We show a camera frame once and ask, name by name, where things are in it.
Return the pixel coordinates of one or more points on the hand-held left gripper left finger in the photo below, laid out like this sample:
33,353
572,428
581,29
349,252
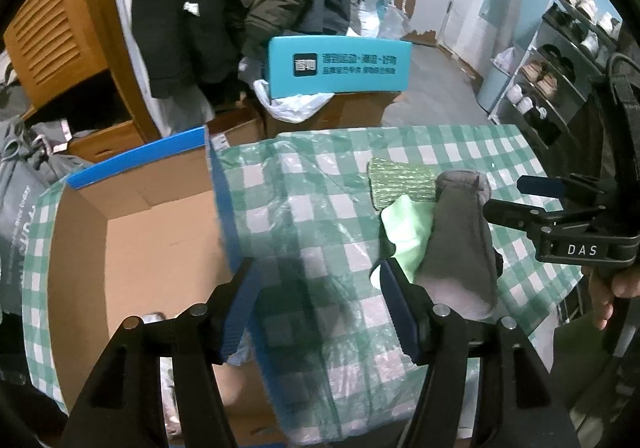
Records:
239,313

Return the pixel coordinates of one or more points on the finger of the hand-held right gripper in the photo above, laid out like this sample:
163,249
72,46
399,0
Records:
515,214
542,185

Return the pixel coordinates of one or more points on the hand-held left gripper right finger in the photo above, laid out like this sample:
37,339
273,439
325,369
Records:
400,313

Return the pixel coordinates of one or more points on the grey sock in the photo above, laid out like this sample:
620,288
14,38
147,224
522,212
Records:
460,248

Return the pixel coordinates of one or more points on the light green cloth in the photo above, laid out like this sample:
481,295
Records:
407,233

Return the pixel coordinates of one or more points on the cardboard box with blue edge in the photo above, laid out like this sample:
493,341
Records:
160,238

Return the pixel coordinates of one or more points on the person's right hand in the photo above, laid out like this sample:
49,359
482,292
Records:
601,298

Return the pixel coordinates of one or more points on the light grey garment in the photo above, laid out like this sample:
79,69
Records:
155,319

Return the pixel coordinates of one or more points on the pale trash bin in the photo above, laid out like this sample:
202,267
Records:
492,88

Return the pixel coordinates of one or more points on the green checkered tablecloth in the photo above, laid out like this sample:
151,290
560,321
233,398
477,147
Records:
310,228

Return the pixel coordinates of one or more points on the group of shoes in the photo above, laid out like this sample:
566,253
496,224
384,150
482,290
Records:
540,73

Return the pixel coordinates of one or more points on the metal shoe rack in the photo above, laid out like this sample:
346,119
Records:
570,58

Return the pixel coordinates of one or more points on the small labelled cardboard box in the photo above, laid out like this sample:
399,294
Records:
235,128

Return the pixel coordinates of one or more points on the large brown cardboard box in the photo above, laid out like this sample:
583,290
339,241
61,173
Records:
350,113

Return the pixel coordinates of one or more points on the white hanging garment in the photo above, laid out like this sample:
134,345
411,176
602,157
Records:
180,113

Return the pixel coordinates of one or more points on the white plastic bag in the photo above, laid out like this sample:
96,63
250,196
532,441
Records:
295,108

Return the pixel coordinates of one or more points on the teal printed box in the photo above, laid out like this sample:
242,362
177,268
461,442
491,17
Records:
340,63

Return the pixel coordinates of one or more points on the grey tote bag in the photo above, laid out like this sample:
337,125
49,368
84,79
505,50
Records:
20,238

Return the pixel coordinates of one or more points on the grey hoodie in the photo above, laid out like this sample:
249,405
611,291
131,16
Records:
30,143

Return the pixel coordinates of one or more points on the black jacket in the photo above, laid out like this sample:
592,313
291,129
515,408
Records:
170,3

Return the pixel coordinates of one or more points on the wooden cabinet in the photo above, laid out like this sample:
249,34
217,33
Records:
60,38

